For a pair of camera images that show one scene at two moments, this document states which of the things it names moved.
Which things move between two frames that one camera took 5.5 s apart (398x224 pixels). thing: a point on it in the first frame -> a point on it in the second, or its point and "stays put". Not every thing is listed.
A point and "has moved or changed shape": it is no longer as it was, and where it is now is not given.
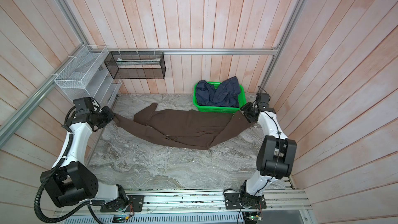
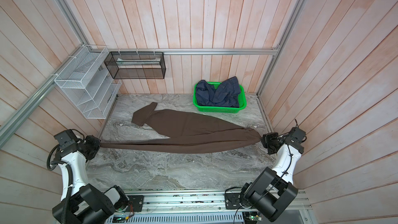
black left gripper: [110, 116] -> [96, 142]
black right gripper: [245, 108] -> [267, 139]
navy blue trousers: [226, 94] stays put
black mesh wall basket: [136, 65] stays put
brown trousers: [194, 129] has moved or changed shape
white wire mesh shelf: [84, 73] stays put
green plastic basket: [221, 109] stays put
